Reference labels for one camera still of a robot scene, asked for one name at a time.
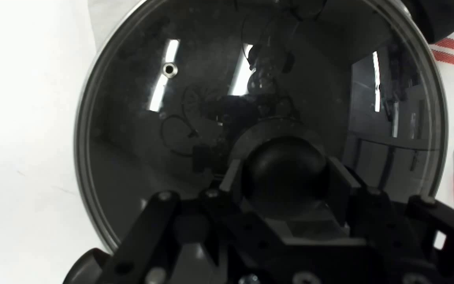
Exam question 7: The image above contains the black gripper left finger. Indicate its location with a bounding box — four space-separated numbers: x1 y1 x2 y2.
97 156 271 284

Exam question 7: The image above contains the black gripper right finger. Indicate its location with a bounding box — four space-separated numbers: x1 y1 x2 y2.
324 154 454 284

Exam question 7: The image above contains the glass lid with black knob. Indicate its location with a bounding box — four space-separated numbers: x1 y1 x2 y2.
74 0 449 255

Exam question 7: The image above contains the black cooking pot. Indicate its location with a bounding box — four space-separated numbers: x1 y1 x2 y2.
61 0 454 284

